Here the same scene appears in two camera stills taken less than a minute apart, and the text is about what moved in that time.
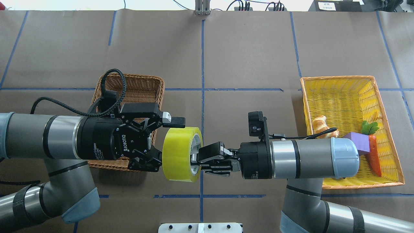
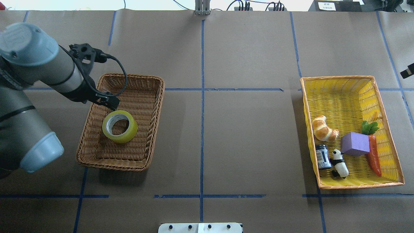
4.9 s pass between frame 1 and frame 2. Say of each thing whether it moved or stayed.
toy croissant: stayed
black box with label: stayed
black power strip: stayed
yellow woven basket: stayed
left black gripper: moved
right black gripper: moved
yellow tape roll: moved
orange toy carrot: stayed
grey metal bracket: stayed
